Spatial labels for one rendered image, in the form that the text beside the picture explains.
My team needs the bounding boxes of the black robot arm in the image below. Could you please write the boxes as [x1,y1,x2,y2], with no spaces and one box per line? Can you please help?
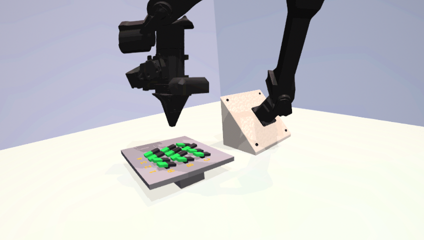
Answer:
[118,0,324,127]

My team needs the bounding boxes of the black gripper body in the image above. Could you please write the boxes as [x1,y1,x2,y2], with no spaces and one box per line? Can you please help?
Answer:
[142,48,209,95]

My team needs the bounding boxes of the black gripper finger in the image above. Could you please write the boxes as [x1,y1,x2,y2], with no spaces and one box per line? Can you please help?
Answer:
[152,93,170,126]
[159,93,192,127]

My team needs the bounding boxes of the pale mauve switch panel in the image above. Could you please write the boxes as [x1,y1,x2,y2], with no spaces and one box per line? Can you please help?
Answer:
[120,136,235,190]

